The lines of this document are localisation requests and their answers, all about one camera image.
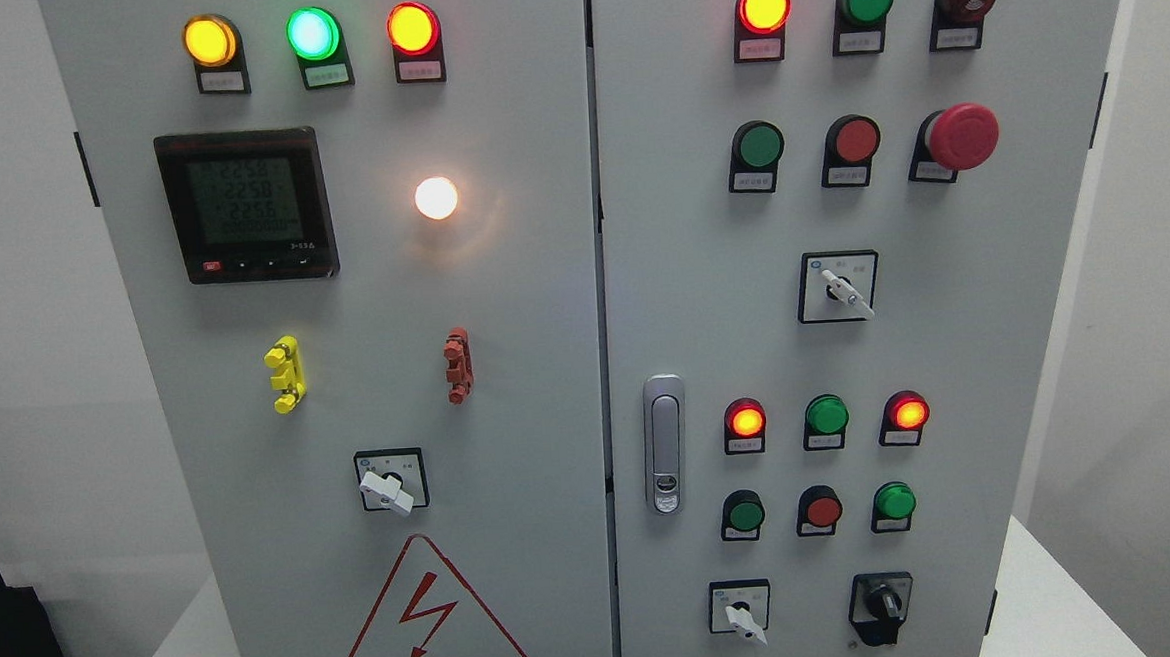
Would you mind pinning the red push button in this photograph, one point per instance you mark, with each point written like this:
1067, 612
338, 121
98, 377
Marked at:
819, 512
851, 143

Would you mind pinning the red electrical warning triangle sticker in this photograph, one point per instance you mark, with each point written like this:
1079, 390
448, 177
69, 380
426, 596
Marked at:
428, 609

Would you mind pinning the green indicator bottom right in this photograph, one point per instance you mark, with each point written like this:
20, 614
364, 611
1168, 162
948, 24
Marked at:
892, 509

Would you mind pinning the yellow terminal connector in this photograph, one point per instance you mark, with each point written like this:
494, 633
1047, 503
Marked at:
287, 378

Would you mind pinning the grey left cabinet door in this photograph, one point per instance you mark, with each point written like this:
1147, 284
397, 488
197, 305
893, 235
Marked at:
515, 474

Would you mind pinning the red lit indicator light left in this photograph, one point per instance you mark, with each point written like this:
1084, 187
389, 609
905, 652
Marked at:
416, 41

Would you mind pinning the red lit indicator top right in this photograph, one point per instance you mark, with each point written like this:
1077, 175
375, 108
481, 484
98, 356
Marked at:
759, 30

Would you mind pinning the red push button upper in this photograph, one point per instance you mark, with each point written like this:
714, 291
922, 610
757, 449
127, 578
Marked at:
851, 143

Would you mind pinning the grey cabinet door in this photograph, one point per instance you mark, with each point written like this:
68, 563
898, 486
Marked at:
515, 474
704, 284

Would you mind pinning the white selector switch upper right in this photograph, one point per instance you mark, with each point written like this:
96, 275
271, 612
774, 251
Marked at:
837, 286

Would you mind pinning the white selector switch bottom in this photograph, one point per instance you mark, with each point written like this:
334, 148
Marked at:
741, 608

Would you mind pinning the green indicator light top right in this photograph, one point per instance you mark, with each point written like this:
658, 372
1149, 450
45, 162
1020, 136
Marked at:
859, 27

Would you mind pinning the green indicator lower middle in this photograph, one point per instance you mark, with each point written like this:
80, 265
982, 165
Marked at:
825, 423

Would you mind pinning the red lit indicator lower left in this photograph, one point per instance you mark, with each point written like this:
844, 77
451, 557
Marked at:
745, 427

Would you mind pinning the red terminal connector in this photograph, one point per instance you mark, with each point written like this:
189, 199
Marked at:
459, 367

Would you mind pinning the yellow indicator light top left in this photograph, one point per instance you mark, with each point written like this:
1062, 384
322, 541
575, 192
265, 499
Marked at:
217, 52

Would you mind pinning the black rotary knob switch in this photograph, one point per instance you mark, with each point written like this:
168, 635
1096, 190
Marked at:
879, 606

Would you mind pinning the dark red buzzer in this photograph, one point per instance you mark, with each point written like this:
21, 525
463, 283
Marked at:
958, 24

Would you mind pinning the black digital power meter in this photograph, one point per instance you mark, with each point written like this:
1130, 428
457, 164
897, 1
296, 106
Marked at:
249, 205

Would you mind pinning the red emergency stop mushroom button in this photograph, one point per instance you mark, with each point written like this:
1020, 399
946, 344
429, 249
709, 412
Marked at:
953, 140

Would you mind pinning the white lit indicator lamp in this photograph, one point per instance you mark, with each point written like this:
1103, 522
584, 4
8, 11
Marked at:
436, 197

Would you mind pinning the green push button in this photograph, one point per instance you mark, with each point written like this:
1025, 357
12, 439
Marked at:
742, 516
757, 147

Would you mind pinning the white selector switch left door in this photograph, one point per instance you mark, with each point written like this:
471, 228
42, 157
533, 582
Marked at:
392, 480

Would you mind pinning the red push button lower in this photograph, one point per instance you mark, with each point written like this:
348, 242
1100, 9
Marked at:
819, 512

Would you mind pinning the grey right cabinet door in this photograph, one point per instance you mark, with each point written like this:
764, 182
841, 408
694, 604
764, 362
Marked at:
704, 284

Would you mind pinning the silver door latch handle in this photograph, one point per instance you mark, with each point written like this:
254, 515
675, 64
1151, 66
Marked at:
663, 439

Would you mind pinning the white selector switch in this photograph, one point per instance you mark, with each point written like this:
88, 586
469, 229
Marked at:
837, 286
741, 608

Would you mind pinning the green push button lower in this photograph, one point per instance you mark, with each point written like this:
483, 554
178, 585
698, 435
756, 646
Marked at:
742, 516

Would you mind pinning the green push button upper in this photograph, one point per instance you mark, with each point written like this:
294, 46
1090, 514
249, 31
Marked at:
757, 147

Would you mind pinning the red indicator lower right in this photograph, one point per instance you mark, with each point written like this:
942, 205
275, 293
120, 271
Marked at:
905, 415

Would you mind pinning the green lit indicator light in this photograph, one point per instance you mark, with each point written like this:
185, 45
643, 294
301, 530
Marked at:
315, 36

